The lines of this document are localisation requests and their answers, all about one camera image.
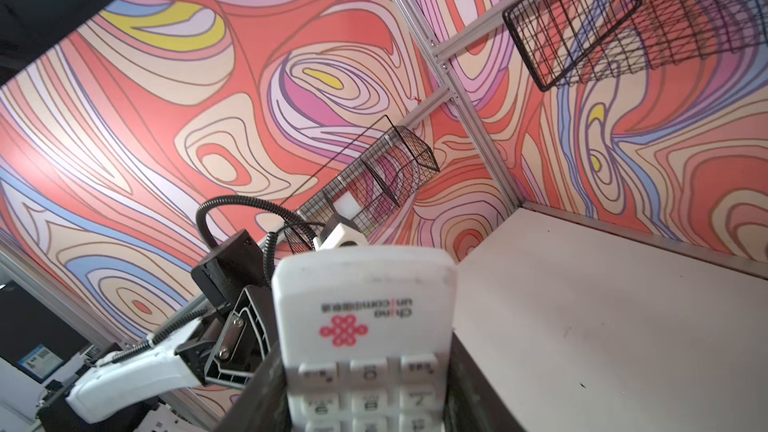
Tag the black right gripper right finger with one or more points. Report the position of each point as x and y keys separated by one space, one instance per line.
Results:
x=472 y=404

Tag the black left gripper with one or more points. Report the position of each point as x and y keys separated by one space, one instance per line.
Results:
x=239 y=331

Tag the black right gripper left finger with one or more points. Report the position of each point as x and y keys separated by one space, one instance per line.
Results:
x=263 y=404

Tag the white remote control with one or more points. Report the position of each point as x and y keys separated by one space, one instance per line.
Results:
x=365 y=337

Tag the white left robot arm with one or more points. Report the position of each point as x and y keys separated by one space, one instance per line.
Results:
x=148 y=369

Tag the white roll in basket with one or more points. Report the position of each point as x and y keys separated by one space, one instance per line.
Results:
x=347 y=206

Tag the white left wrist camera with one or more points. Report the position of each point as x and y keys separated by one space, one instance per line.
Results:
x=339 y=235

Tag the black wire basket left wall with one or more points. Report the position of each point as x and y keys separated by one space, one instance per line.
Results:
x=383 y=167

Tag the black wire basket wall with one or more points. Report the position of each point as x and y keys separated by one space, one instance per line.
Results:
x=565 y=42
x=383 y=167

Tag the black wire basket back wall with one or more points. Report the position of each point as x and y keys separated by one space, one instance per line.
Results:
x=565 y=42

